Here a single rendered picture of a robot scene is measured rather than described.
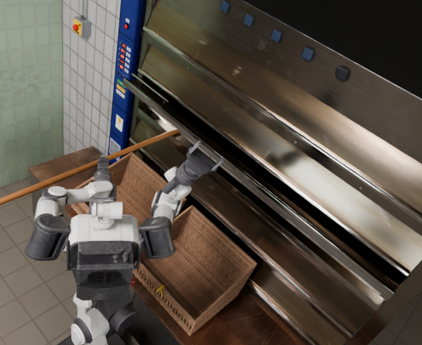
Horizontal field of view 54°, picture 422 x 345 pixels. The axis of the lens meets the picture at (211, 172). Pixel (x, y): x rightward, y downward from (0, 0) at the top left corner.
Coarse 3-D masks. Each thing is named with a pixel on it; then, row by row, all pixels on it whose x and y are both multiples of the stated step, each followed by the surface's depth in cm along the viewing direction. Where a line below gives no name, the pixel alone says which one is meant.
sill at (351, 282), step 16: (144, 112) 263; (160, 128) 257; (176, 144) 252; (192, 144) 249; (224, 176) 234; (240, 192) 227; (256, 208) 222; (272, 224) 218; (288, 224) 216; (304, 240) 210; (320, 256) 204; (336, 272) 200; (352, 288) 196; (368, 288) 196; (368, 304) 193
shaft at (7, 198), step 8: (176, 128) 253; (160, 136) 243; (168, 136) 248; (136, 144) 233; (144, 144) 235; (120, 152) 225; (128, 152) 228; (96, 160) 216; (80, 168) 209; (88, 168) 212; (56, 176) 201; (64, 176) 203; (40, 184) 195; (48, 184) 198; (16, 192) 188; (24, 192) 190; (0, 200) 183; (8, 200) 185
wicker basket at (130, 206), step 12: (132, 156) 283; (108, 168) 273; (120, 168) 283; (132, 168) 284; (144, 168) 278; (120, 180) 291; (132, 180) 286; (144, 180) 279; (156, 180) 273; (120, 192) 288; (132, 192) 288; (144, 192) 281; (84, 204) 254; (132, 204) 282; (144, 204) 283; (144, 216) 276
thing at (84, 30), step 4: (76, 16) 269; (80, 16) 270; (76, 20) 267; (80, 20) 266; (84, 20) 268; (88, 20) 269; (76, 24) 268; (80, 24) 265; (84, 24) 266; (88, 24) 268; (80, 28) 267; (84, 28) 268; (88, 28) 270; (76, 32) 272; (80, 32) 268; (84, 32) 269; (88, 32) 272; (84, 36) 271
